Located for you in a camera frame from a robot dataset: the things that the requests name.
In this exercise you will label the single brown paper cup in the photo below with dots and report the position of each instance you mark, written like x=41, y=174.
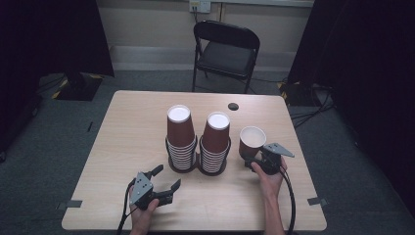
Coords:
x=253, y=137

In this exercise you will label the person's right hand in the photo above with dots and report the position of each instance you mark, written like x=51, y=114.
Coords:
x=270, y=184

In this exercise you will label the grey tape strip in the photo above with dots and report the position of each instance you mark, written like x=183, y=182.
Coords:
x=70, y=204
x=317, y=201

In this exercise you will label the black curtain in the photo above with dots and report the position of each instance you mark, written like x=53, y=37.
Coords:
x=39, y=49
x=365, y=81

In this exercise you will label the black stand base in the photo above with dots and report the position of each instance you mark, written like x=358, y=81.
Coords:
x=78, y=86

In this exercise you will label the white wall outlet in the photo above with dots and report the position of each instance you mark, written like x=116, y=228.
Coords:
x=200, y=6

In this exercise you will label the stack of brown paper cups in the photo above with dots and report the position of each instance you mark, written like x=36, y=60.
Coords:
x=179, y=130
x=215, y=137

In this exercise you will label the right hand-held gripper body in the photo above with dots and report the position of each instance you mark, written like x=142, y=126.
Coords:
x=272, y=161

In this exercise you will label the black table grommet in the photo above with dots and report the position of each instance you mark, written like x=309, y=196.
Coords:
x=233, y=106

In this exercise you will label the black folding chair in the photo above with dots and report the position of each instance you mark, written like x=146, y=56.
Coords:
x=225, y=58

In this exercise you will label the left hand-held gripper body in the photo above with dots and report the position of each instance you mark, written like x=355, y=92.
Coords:
x=142, y=189

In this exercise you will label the black floor box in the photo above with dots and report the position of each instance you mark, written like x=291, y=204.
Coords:
x=297, y=94

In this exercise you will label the person's left hand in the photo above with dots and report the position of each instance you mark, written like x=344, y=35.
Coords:
x=143, y=217

